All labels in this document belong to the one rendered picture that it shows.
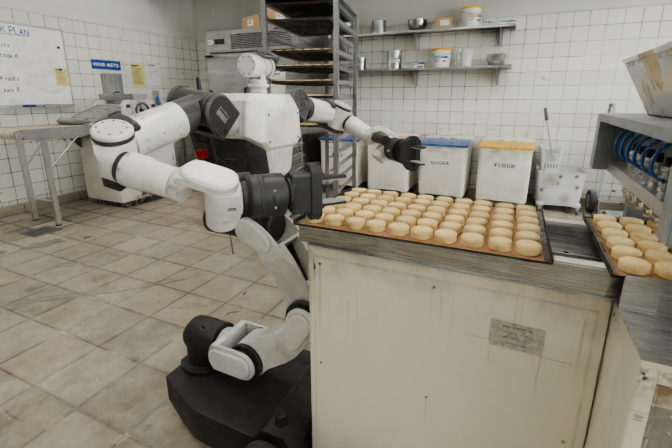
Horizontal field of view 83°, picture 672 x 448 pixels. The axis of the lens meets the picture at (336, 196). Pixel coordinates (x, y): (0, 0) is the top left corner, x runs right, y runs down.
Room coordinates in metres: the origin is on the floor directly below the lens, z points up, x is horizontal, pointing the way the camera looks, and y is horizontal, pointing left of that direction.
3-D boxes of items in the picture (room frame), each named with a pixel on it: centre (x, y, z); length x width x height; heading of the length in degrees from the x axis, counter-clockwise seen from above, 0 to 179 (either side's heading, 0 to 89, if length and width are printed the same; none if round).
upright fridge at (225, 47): (5.40, 0.92, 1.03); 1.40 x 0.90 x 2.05; 65
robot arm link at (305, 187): (0.77, 0.09, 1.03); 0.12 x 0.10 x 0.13; 111
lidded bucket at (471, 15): (4.65, -1.52, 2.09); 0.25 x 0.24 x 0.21; 155
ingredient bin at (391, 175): (4.79, -0.72, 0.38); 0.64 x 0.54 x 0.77; 156
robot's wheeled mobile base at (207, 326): (1.27, 0.32, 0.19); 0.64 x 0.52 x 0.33; 65
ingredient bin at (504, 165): (4.25, -1.91, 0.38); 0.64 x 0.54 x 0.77; 153
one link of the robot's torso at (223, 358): (1.28, 0.35, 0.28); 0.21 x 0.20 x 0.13; 65
